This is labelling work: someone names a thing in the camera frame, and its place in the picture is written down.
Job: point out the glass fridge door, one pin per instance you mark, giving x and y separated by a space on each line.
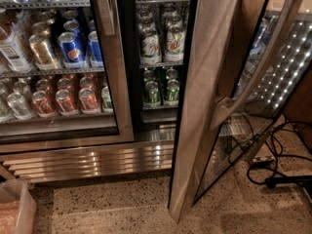
52 18
244 60

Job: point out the stainless fridge bottom grille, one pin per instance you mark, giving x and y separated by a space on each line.
38 155

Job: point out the green soda can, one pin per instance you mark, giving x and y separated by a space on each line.
172 92

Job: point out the white green can far left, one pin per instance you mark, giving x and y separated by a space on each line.
150 46

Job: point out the red soda can right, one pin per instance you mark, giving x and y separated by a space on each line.
88 99

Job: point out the red soda can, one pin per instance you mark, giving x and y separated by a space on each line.
66 103
44 104
88 99

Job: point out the blue Pepsi can edge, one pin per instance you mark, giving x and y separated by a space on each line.
95 49

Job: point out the red soda can middle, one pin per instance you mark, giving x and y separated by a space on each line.
66 103

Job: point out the blue Pepsi can front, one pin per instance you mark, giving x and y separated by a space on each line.
73 50

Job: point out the red soda can left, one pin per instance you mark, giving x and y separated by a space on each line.
44 104

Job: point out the gold soda can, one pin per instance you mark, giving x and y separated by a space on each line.
44 52

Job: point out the silver can lower left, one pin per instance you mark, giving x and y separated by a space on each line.
20 106

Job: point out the clear labelled bottle left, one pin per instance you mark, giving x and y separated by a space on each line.
13 50

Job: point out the clear plastic storage bin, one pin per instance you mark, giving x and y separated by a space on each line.
17 208

